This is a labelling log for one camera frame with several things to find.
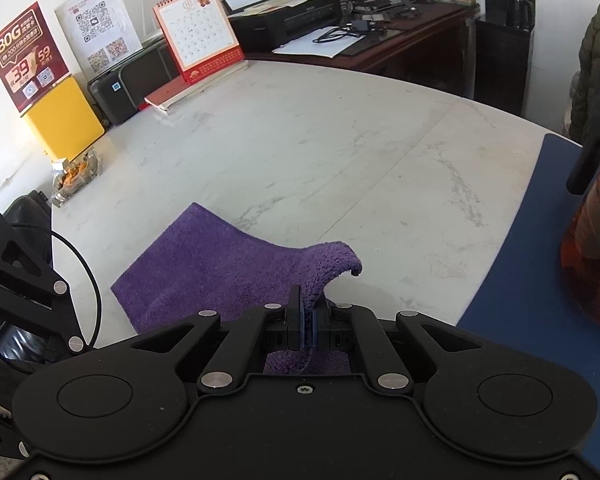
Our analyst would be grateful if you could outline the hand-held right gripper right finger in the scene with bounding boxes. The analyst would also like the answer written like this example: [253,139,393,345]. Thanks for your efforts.
[311,299,483,393]

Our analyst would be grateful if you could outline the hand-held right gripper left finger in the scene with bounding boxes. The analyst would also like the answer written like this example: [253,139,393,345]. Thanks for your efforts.
[130,285,305,392]

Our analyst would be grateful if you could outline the purple towel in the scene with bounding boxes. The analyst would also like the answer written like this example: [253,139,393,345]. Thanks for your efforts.
[0,202,363,443]

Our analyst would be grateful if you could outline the clear bag of snacks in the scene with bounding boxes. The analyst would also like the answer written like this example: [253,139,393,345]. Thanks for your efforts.
[50,149,102,207]

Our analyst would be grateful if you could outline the yellow box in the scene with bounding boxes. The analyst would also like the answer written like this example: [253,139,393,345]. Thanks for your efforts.
[22,75,106,161]

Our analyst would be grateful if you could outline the blue table mat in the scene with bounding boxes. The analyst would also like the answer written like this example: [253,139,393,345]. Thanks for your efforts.
[457,132,600,413]

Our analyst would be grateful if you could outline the red cover book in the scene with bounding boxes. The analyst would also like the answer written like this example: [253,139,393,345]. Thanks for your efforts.
[145,60,251,108]

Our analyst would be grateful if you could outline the thin red booklet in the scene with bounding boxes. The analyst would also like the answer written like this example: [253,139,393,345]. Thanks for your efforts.
[152,75,216,113]

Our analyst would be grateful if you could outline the white code sign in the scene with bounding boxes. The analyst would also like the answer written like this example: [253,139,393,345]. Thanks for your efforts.
[55,0,143,77]

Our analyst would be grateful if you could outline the white paper sheet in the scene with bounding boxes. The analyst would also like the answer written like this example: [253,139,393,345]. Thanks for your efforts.
[272,25,381,58]

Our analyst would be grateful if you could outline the red desk calendar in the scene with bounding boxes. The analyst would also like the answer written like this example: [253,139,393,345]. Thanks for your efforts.
[152,0,246,85]

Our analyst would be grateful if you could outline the black inkjet printer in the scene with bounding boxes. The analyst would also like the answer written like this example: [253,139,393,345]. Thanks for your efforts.
[227,0,342,53]

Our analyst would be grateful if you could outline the dark wooden desk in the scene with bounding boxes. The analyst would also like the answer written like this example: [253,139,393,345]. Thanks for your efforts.
[242,0,481,98]

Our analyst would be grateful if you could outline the black cabinet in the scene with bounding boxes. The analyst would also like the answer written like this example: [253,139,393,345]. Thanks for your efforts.
[472,17,538,117]

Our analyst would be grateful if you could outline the black electric kettle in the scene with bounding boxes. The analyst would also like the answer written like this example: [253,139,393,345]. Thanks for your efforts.
[505,0,535,31]

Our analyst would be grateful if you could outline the green padded jacket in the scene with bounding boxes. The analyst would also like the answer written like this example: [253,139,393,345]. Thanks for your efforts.
[569,0,600,142]

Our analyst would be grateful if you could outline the black cable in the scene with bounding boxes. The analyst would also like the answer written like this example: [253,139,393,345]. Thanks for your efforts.
[50,230,103,351]

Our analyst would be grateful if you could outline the red wall poster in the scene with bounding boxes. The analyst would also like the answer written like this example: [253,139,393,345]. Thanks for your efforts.
[0,1,71,113]

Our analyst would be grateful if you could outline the black power adapter with cables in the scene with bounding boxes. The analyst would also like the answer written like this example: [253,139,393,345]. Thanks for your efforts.
[312,15,381,43]

